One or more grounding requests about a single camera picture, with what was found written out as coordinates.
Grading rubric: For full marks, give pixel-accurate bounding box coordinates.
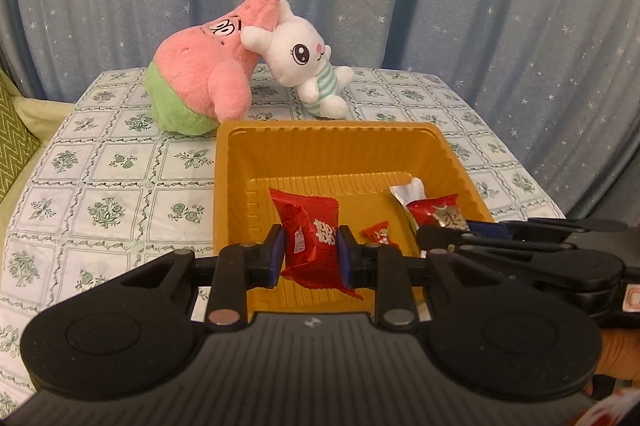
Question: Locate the dark red snack packet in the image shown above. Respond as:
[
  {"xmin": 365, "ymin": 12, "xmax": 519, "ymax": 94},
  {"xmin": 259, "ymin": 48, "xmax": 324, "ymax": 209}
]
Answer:
[{"xmin": 407, "ymin": 194, "xmax": 470, "ymax": 231}]

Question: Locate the person's right hand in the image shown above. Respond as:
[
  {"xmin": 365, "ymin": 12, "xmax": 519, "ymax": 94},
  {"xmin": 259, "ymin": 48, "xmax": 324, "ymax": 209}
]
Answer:
[{"xmin": 586, "ymin": 328, "xmax": 640, "ymax": 400}]

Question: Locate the light green sofa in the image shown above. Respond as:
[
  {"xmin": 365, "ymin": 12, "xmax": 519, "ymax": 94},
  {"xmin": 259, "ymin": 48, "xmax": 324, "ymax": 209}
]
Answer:
[{"xmin": 0, "ymin": 69, "xmax": 76, "ymax": 252}]

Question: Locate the green black snack pouch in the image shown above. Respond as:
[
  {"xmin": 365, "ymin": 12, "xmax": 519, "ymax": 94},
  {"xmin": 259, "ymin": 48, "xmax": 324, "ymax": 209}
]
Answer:
[{"xmin": 390, "ymin": 177, "xmax": 426, "ymax": 233}]

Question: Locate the white bunny plush toy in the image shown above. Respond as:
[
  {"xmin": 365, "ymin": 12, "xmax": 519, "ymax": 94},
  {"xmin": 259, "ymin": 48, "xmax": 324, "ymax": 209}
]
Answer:
[{"xmin": 241, "ymin": 0, "xmax": 355, "ymax": 120}]

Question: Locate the green zigzag cushion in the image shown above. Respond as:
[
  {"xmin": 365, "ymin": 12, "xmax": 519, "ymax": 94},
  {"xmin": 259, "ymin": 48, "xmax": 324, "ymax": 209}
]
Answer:
[{"xmin": 0, "ymin": 71, "xmax": 40, "ymax": 200}]

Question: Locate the pink star plush toy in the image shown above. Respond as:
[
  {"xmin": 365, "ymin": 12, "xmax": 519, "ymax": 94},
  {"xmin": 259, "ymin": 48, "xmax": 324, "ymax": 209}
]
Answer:
[{"xmin": 143, "ymin": 0, "xmax": 280, "ymax": 137}]

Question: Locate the floral white green tablecloth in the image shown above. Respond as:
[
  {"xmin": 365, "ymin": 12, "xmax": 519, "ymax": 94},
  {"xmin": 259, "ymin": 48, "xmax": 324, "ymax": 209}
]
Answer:
[{"xmin": 1, "ymin": 68, "xmax": 560, "ymax": 414}]

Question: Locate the small red candy packet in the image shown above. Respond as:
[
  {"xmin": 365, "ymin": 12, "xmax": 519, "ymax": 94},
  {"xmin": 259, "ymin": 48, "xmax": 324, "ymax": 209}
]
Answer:
[{"xmin": 360, "ymin": 220, "xmax": 399, "ymax": 248}]

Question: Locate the orange plastic tray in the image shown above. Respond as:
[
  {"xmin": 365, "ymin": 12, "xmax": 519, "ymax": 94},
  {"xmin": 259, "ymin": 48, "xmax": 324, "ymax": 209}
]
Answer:
[{"xmin": 212, "ymin": 119, "xmax": 497, "ymax": 315}]

